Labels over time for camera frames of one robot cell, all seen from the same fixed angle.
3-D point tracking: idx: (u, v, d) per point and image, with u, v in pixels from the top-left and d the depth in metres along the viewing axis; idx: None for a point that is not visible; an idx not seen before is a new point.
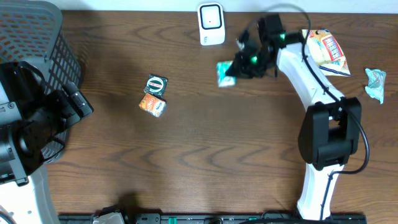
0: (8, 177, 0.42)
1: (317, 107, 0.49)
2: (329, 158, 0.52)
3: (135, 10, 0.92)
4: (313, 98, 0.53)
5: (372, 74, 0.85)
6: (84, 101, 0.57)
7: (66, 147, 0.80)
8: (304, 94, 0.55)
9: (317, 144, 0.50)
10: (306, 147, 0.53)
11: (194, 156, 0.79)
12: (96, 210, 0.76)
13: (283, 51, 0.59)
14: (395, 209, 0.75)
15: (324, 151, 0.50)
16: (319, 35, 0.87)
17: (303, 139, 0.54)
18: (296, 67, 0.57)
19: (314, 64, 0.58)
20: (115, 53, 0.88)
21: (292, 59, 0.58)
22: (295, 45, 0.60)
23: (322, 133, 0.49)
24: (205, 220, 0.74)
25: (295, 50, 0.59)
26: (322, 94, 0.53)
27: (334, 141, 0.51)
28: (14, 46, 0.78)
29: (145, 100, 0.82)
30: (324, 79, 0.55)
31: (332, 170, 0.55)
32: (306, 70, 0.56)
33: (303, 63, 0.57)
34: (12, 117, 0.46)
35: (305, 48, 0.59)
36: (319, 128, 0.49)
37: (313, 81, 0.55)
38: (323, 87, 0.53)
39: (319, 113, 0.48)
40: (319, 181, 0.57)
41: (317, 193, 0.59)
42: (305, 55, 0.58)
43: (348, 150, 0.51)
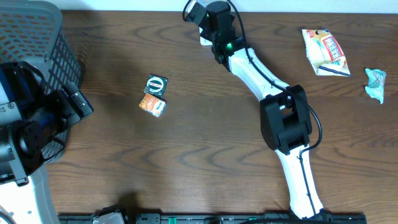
0: (8, 178, 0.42)
1: (268, 100, 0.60)
2: (291, 140, 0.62)
3: (135, 9, 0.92)
4: (264, 92, 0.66)
5: (372, 74, 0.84)
6: (84, 101, 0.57)
7: (66, 147, 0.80)
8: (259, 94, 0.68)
9: (276, 130, 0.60)
10: (269, 135, 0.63)
11: (194, 156, 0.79)
12: (96, 210, 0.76)
13: (233, 60, 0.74)
14: (394, 209, 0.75)
15: (283, 135, 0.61)
16: (319, 35, 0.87)
17: (265, 130, 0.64)
18: (245, 70, 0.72)
19: (259, 62, 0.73)
20: (115, 53, 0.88)
21: (241, 63, 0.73)
22: (240, 50, 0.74)
23: (277, 121, 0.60)
24: (205, 220, 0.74)
25: (242, 55, 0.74)
26: (271, 88, 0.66)
27: (290, 126, 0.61)
28: (14, 46, 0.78)
29: (145, 100, 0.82)
30: (271, 75, 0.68)
31: (300, 150, 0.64)
32: (254, 70, 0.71)
33: (250, 65, 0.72)
34: (13, 118, 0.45)
35: (249, 53, 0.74)
36: (275, 118, 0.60)
37: (262, 78, 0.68)
38: (269, 82, 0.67)
39: (271, 105, 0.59)
40: (293, 165, 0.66)
41: (297, 180, 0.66)
42: (250, 57, 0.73)
43: (303, 129, 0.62)
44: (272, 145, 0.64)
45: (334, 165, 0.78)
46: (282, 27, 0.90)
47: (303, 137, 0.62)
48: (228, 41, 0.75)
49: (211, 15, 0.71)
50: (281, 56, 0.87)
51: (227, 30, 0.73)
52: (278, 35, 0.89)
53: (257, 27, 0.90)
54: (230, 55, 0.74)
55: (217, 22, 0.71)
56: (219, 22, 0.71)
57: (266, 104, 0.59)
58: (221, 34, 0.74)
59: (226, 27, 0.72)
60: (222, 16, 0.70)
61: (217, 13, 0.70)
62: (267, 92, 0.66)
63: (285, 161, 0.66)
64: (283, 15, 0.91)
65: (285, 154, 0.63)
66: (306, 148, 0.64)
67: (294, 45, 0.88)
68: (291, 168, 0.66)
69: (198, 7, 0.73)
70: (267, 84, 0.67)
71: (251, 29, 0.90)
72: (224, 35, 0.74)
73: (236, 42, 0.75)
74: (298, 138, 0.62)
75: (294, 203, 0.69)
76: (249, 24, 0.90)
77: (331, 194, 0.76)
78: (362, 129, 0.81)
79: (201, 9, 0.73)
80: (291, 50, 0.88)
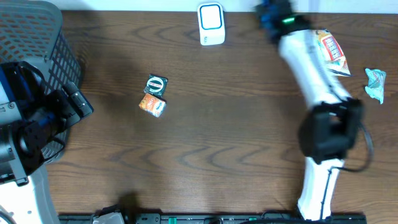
0: (8, 177, 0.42)
1: (320, 107, 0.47)
2: (328, 154, 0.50)
3: (135, 10, 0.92)
4: (317, 95, 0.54)
5: (372, 74, 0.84)
6: (84, 101, 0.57)
7: (66, 147, 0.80)
8: (309, 93, 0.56)
9: (319, 142, 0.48)
10: (306, 142, 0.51)
11: (194, 156, 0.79)
12: (96, 210, 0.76)
13: (291, 40, 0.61)
14: (395, 209, 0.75)
15: (323, 149, 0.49)
16: (319, 35, 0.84)
17: (303, 135, 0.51)
18: (302, 61, 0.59)
19: (318, 58, 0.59)
20: (115, 53, 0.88)
21: (296, 48, 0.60)
22: (300, 32, 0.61)
23: (324, 132, 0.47)
24: (205, 220, 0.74)
25: (301, 39, 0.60)
26: (328, 91, 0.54)
27: (335, 139, 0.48)
28: (15, 46, 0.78)
29: (145, 100, 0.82)
30: (328, 79, 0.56)
31: (331, 165, 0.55)
32: (311, 63, 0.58)
33: (309, 56, 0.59)
34: (12, 117, 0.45)
35: (309, 41, 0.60)
36: (322, 129, 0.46)
37: (320, 79, 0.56)
38: (328, 85, 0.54)
39: (322, 113, 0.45)
40: (318, 176, 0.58)
41: (316, 190, 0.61)
42: (311, 46, 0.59)
43: (349, 146, 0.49)
44: (305, 153, 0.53)
45: None
46: None
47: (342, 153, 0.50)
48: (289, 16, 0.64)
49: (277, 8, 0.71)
50: None
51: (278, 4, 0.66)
52: None
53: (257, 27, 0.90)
54: (286, 35, 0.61)
55: None
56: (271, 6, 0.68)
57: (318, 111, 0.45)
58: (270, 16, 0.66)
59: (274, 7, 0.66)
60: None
61: None
62: (321, 96, 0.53)
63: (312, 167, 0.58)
64: None
65: (317, 163, 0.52)
66: (341, 166, 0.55)
67: None
68: (316, 177, 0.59)
69: None
70: (324, 86, 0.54)
71: (251, 28, 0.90)
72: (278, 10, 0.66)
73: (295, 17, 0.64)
74: (336, 153, 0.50)
75: (302, 203, 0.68)
76: (249, 24, 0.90)
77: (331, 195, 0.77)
78: None
79: None
80: None
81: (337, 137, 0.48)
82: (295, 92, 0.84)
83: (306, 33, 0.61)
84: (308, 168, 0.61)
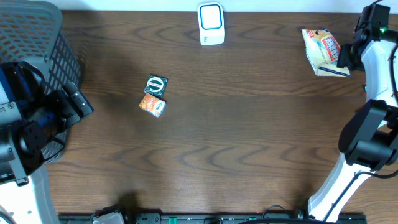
0: (8, 177, 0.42)
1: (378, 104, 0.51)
2: (362, 157, 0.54)
3: (135, 10, 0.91)
4: (380, 94, 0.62)
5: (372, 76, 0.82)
6: (84, 101, 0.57)
7: (66, 147, 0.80)
8: (374, 89, 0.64)
9: (360, 136, 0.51)
10: (346, 138, 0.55)
11: (194, 156, 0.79)
12: (96, 210, 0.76)
13: (375, 45, 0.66)
14: (394, 209, 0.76)
15: (360, 145, 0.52)
16: (319, 35, 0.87)
17: (347, 131, 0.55)
18: (379, 64, 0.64)
19: None
20: (115, 53, 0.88)
21: (379, 53, 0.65)
22: (388, 42, 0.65)
23: (370, 128, 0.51)
24: (205, 220, 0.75)
25: (387, 46, 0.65)
26: (390, 96, 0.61)
27: (376, 143, 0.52)
28: (14, 46, 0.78)
29: (145, 100, 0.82)
30: None
31: (360, 170, 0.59)
32: (384, 66, 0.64)
33: (387, 62, 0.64)
34: (12, 117, 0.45)
35: (394, 50, 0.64)
36: (370, 124, 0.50)
37: (388, 82, 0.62)
38: (393, 91, 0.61)
39: (379, 109, 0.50)
40: (343, 175, 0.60)
41: (334, 188, 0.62)
42: (392, 55, 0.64)
43: (385, 158, 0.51)
44: (341, 149, 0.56)
45: (333, 165, 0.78)
46: (282, 28, 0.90)
47: (375, 163, 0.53)
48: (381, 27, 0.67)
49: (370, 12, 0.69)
50: (281, 56, 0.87)
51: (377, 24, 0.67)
52: (278, 35, 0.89)
53: (257, 27, 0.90)
54: (375, 40, 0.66)
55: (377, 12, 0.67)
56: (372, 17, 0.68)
57: (373, 104, 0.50)
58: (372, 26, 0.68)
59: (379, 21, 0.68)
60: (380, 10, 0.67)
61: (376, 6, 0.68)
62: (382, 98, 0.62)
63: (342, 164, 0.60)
64: (283, 15, 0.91)
65: (347, 163, 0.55)
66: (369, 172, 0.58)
67: (294, 45, 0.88)
68: (341, 176, 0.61)
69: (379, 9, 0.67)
70: (389, 91, 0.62)
71: (251, 29, 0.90)
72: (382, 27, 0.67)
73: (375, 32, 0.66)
74: (370, 160, 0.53)
75: (313, 201, 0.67)
76: (249, 24, 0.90)
77: None
78: None
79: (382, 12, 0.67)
80: (291, 50, 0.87)
81: (378, 143, 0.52)
82: (295, 91, 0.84)
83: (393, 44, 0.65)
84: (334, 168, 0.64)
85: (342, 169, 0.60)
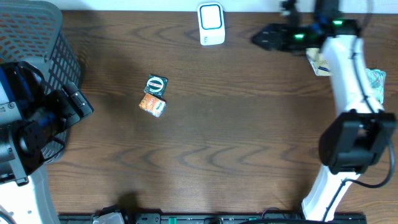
0: (8, 177, 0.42)
1: (350, 114, 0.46)
2: (346, 165, 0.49)
3: (135, 10, 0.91)
4: (349, 104, 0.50)
5: (372, 74, 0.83)
6: (84, 101, 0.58)
7: (66, 147, 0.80)
8: (341, 99, 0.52)
9: (340, 149, 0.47)
10: (326, 149, 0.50)
11: (194, 156, 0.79)
12: (96, 210, 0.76)
13: (335, 43, 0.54)
14: (395, 209, 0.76)
15: (343, 158, 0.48)
16: None
17: (326, 141, 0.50)
18: (342, 65, 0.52)
19: (362, 64, 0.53)
20: (115, 53, 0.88)
21: (339, 51, 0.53)
22: (346, 35, 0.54)
23: (349, 141, 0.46)
24: (205, 220, 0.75)
25: (346, 42, 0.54)
26: (360, 101, 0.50)
27: (357, 150, 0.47)
28: (14, 46, 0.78)
29: (145, 100, 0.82)
30: (367, 86, 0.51)
31: (346, 177, 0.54)
32: (348, 66, 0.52)
33: (351, 60, 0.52)
34: (12, 117, 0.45)
35: (356, 45, 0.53)
36: (347, 137, 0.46)
37: (355, 87, 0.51)
38: (362, 95, 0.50)
39: (352, 122, 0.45)
40: (330, 185, 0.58)
41: (325, 196, 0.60)
42: (354, 51, 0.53)
43: (369, 162, 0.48)
44: (323, 160, 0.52)
45: None
46: None
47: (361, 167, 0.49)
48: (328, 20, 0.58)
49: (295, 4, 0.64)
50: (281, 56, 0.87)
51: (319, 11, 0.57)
52: None
53: (257, 27, 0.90)
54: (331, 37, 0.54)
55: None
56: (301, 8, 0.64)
57: (346, 118, 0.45)
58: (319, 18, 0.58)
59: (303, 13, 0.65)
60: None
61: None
62: (353, 106, 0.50)
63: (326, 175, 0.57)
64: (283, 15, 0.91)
65: (333, 173, 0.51)
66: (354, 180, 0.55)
67: None
68: (328, 186, 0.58)
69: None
70: (358, 96, 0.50)
71: (252, 29, 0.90)
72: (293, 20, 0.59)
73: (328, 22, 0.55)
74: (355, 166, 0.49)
75: (308, 203, 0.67)
76: (249, 24, 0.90)
77: None
78: None
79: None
80: None
81: (359, 150, 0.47)
82: (295, 91, 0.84)
83: (352, 38, 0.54)
84: (319, 174, 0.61)
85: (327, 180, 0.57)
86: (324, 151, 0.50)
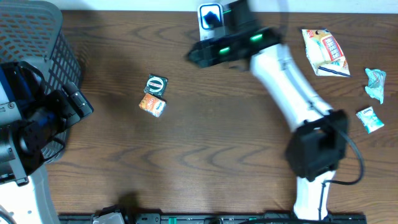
0: (8, 177, 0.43)
1: (305, 128, 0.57)
2: (319, 170, 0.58)
3: (135, 10, 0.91)
4: (300, 113, 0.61)
5: (372, 74, 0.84)
6: (84, 101, 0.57)
7: (66, 147, 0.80)
8: (290, 110, 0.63)
9: (308, 159, 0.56)
10: (297, 162, 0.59)
11: (194, 156, 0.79)
12: (96, 210, 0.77)
13: (260, 60, 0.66)
14: (394, 209, 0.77)
15: (313, 165, 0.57)
16: (319, 35, 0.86)
17: (296, 156, 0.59)
18: (277, 79, 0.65)
19: (293, 71, 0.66)
20: (115, 53, 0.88)
21: (273, 67, 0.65)
22: (271, 46, 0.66)
23: (313, 149, 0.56)
24: (205, 220, 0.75)
25: (273, 55, 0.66)
26: (308, 109, 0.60)
27: (324, 154, 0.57)
28: (14, 46, 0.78)
29: (145, 100, 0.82)
30: (306, 91, 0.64)
31: (324, 178, 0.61)
32: (284, 81, 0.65)
33: (283, 73, 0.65)
34: (12, 117, 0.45)
35: (282, 56, 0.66)
36: (310, 147, 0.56)
37: (300, 96, 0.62)
38: (308, 102, 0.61)
39: (307, 134, 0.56)
40: (312, 188, 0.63)
41: (312, 198, 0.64)
42: (284, 62, 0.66)
43: (336, 158, 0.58)
44: (299, 173, 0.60)
45: None
46: None
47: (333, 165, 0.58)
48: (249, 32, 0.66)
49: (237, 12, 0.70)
50: None
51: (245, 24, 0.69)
52: None
53: None
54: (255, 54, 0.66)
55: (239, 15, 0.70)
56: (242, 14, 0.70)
57: (303, 132, 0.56)
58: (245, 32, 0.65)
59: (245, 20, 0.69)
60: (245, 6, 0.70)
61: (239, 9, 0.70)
62: (302, 115, 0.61)
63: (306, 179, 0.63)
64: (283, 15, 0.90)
65: (310, 180, 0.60)
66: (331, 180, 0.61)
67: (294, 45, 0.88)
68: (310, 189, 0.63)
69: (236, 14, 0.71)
70: (306, 104, 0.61)
71: None
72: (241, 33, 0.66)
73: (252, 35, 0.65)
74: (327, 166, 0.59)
75: (299, 206, 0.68)
76: None
77: (331, 194, 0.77)
78: (362, 129, 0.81)
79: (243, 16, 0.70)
80: (291, 50, 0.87)
81: (324, 153, 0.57)
82: None
83: (275, 47, 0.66)
84: (300, 180, 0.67)
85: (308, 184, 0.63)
86: (300, 163, 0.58)
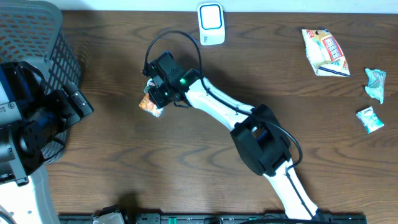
0: (8, 177, 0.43)
1: (237, 127, 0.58)
2: (273, 162, 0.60)
3: (134, 10, 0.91)
4: (231, 121, 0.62)
5: (372, 74, 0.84)
6: (84, 101, 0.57)
7: (66, 147, 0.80)
8: (227, 124, 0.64)
9: (256, 155, 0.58)
10: (251, 163, 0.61)
11: (194, 156, 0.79)
12: (96, 210, 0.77)
13: (189, 95, 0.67)
14: (394, 209, 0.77)
15: (264, 159, 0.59)
16: (319, 35, 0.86)
17: (245, 157, 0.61)
18: (208, 104, 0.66)
19: (217, 91, 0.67)
20: (115, 53, 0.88)
21: (199, 96, 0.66)
22: (194, 82, 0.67)
23: (254, 145, 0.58)
24: (204, 220, 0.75)
25: (198, 87, 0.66)
26: (236, 114, 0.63)
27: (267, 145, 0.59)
28: (14, 46, 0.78)
29: (145, 100, 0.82)
30: (232, 101, 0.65)
31: (285, 167, 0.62)
32: (214, 102, 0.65)
33: (210, 97, 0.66)
34: (12, 117, 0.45)
35: (204, 83, 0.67)
36: (250, 144, 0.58)
37: (226, 108, 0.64)
38: (233, 109, 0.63)
39: (242, 133, 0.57)
40: (282, 182, 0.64)
41: (288, 192, 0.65)
42: (207, 88, 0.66)
43: (281, 146, 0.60)
44: (259, 172, 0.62)
45: (334, 165, 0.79)
46: (282, 27, 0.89)
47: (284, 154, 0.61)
48: (180, 77, 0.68)
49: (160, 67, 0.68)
50: (281, 56, 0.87)
51: (171, 71, 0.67)
52: (278, 35, 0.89)
53: (257, 27, 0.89)
54: (185, 92, 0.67)
55: (160, 68, 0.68)
56: (162, 69, 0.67)
57: (237, 134, 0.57)
58: (171, 81, 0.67)
59: (168, 72, 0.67)
60: (163, 61, 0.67)
61: (157, 60, 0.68)
62: (234, 121, 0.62)
63: (273, 180, 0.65)
64: (283, 15, 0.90)
65: (271, 174, 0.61)
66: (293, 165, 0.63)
67: (295, 45, 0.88)
68: (281, 183, 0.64)
69: (165, 60, 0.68)
70: (232, 112, 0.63)
71: (252, 29, 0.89)
72: (174, 75, 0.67)
73: (186, 76, 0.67)
74: (279, 156, 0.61)
75: (288, 208, 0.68)
76: (249, 24, 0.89)
77: (331, 194, 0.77)
78: (362, 129, 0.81)
79: (166, 60, 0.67)
80: (291, 50, 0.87)
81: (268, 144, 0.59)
82: (295, 92, 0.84)
83: (199, 80, 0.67)
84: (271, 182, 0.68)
85: (278, 181, 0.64)
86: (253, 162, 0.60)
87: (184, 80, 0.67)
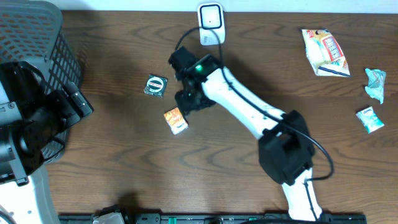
0: (8, 177, 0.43)
1: (265, 136, 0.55)
2: (296, 172, 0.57)
3: (134, 10, 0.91)
4: (258, 126, 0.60)
5: (372, 74, 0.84)
6: (84, 101, 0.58)
7: (66, 147, 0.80)
8: (249, 125, 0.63)
9: (282, 165, 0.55)
10: (272, 170, 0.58)
11: (194, 156, 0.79)
12: (96, 210, 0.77)
13: (208, 85, 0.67)
14: (394, 209, 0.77)
15: (288, 169, 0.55)
16: (319, 35, 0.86)
17: (268, 165, 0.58)
18: (227, 98, 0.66)
19: (240, 86, 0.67)
20: (115, 53, 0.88)
21: (221, 89, 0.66)
22: (214, 71, 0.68)
23: (280, 155, 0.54)
24: (204, 220, 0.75)
25: (219, 78, 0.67)
26: (263, 119, 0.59)
27: (293, 155, 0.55)
28: (14, 46, 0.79)
29: (171, 112, 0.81)
30: (259, 101, 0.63)
31: (305, 177, 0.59)
32: (237, 98, 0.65)
33: (232, 91, 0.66)
34: (12, 117, 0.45)
35: (226, 76, 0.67)
36: (277, 153, 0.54)
37: (253, 110, 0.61)
38: (260, 112, 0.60)
39: (269, 142, 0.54)
40: (296, 190, 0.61)
41: (300, 200, 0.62)
42: (229, 81, 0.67)
43: (306, 155, 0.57)
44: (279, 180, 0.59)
45: (333, 165, 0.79)
46: (282, 27, 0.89)
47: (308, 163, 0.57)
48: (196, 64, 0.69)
49: (176, 59, 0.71)
50: (281, 56, 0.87)
51: (188, 63, 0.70)
52: (278, 35, 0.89)
53: (257, 27, 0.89)
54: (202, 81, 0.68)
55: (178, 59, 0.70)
56: (179, 61, 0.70)
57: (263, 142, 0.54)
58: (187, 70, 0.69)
59: (185, 63, 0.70)
60: (180, 53, 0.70)
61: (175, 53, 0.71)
62: (260, 125, 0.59)
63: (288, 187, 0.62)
64: (283, 15, 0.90)
65: (291, 183, 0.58)
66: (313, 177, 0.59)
67: (294, 45, 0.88)
68: (295, 190, 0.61)
69: (182, 53, 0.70)
70: (259, 114, 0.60)
71: (252, 29, 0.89)
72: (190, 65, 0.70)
73: (203, 63, 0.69)
74: (303, 166, 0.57)
75: (293, 209, 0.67)
76: (249, 23, 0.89)
77: (331, 194, 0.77)
78: (362, 129, 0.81)
79: (183, 53, 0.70)
80: (291, 50, 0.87)
81: (293, 154, 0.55)
82: (295, 91, 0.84)
83: (219, 70, 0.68)
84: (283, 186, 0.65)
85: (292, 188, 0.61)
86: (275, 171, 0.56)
87: (200, 67, 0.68)
